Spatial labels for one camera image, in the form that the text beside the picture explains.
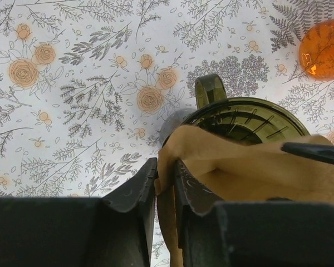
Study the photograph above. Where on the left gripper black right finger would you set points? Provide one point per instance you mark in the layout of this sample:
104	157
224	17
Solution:
214	232

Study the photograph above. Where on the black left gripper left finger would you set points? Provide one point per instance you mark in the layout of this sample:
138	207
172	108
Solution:
115	230

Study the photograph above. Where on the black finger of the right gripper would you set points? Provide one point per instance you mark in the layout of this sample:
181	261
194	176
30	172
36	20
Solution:
321	153

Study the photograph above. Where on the dark green dripper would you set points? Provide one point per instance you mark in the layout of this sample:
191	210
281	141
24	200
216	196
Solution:
245	120

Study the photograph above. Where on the orange glass carafe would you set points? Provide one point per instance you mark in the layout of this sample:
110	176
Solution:
316	51

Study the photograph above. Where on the floral patterned tablecloth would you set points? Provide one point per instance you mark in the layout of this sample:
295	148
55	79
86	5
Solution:
85	86

